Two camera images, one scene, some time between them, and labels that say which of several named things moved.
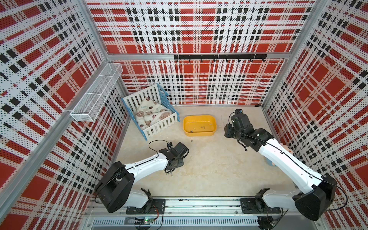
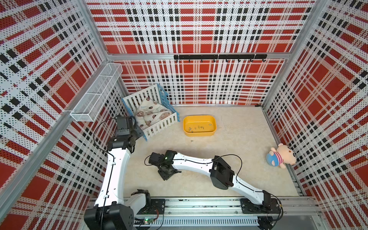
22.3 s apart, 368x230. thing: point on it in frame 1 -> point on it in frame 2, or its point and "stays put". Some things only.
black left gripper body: x=180 y=162 -> x=136 y=132
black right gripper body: x=230 y=132 -> x=165 y=175
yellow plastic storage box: x=199 y=125 stays put
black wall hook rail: x=220 y=56 stays put
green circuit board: x=148 y=221 stays put
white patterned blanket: x=148 y=111 stays put
